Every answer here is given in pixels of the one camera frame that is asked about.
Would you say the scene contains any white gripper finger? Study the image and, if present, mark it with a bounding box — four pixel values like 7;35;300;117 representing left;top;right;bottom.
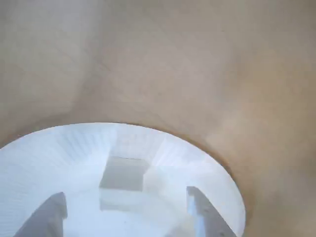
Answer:
14;192;68;237
186;186;238;237

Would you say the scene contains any white cube block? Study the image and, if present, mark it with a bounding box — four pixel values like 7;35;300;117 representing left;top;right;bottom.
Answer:
98;156;152;212

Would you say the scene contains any white paper plate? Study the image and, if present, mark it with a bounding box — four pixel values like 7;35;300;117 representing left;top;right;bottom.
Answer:
0;122;246;237

